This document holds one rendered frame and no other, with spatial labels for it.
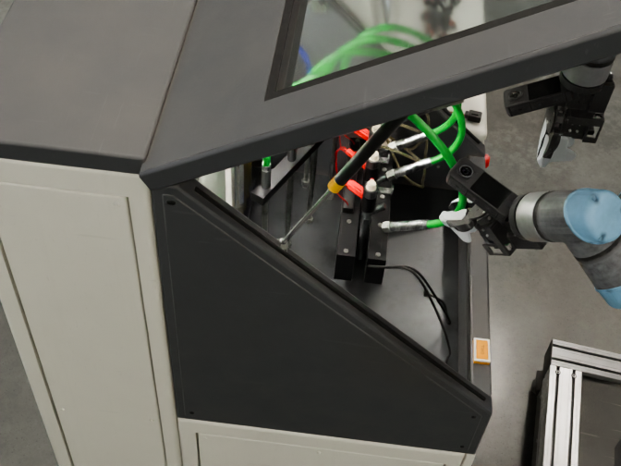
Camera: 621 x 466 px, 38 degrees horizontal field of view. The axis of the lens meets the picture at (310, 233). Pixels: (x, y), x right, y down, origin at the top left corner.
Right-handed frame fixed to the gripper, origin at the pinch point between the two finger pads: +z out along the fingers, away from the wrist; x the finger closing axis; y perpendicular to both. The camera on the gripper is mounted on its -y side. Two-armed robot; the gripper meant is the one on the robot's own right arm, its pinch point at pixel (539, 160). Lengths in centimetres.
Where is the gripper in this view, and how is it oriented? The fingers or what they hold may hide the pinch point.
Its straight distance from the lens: 165.8
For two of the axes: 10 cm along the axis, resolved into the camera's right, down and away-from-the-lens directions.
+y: 9.9, 1.2, -0.3
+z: -0.6, 6.5, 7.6
